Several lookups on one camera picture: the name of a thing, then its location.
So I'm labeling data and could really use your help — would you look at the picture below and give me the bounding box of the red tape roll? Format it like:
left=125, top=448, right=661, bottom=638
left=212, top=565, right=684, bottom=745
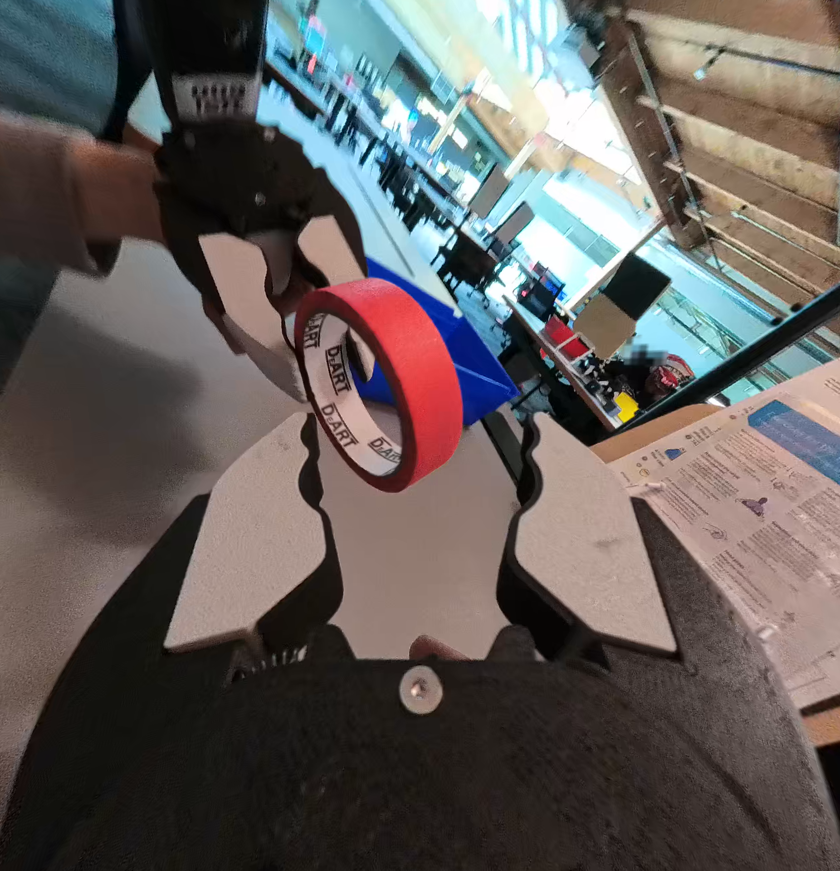
left=293, top=277, right=464, bottom=495

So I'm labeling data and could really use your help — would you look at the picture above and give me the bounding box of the black metal pole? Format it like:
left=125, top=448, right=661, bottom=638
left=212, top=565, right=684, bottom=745
left=614, top=275, right=840, bottom=436

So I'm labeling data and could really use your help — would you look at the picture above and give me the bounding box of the person's left hand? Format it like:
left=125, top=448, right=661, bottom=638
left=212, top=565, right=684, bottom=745
left=74, top=139, right=166, bottom=245

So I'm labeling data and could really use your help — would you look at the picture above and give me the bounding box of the blue plastic bin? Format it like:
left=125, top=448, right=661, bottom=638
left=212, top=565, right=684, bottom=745
left=348, top=255, right=522, bottom=430

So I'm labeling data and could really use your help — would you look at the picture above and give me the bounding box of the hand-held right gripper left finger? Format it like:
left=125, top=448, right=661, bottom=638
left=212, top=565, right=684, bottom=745
left=161, top=410, right=345, bottom=656

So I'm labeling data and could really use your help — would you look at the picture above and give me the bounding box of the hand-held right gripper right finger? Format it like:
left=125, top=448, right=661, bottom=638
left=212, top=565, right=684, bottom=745
left=495, top=410, right=681, bottom=662

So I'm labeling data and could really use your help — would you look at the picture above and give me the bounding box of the grey desk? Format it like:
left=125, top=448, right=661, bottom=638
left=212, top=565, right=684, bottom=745
left=0, top=68, right=530, bottom=851

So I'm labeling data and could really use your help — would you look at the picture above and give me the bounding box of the red storage bin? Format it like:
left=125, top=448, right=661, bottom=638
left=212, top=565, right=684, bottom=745
left=544, top=316, right=590, bottom=358

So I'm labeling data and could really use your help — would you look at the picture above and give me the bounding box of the person's left forearm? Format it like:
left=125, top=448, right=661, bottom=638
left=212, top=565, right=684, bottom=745
left=0, top=102, right=122, bottom=276

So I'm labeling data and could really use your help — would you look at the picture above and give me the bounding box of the wooden board with instruction sheets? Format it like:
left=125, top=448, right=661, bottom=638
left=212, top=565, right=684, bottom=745
left=589, top=350, right=840, bottom=753

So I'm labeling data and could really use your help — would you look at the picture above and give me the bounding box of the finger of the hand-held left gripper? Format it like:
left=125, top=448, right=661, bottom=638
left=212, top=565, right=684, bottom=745
left=294, top=216, right=370, bottom=290
left=189, top=231, right=312, bottom=404

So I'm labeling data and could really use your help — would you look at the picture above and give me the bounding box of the row of dark work tables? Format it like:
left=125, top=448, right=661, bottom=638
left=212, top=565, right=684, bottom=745
left=264, top=41, right=509, bottom=294

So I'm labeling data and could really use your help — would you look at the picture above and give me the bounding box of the black panel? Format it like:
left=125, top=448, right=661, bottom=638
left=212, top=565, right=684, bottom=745
left=602, top=252, right=673, bottom=322

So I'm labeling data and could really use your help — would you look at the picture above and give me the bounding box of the long wooden work table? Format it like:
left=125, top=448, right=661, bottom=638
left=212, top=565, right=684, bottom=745
left=502, top=293, right=642, bottom=431

